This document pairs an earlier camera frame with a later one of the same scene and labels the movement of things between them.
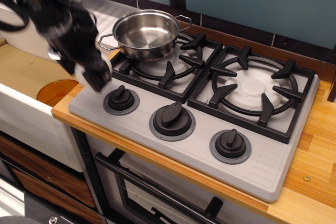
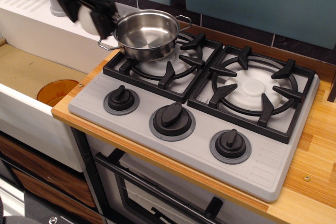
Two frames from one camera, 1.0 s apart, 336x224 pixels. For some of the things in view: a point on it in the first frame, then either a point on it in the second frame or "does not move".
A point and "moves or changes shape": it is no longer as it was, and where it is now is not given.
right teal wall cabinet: (300, 6) does not move
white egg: (79, 67) moves or changes shape
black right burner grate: (262, 92) does not move
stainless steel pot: (146, 35) does not move
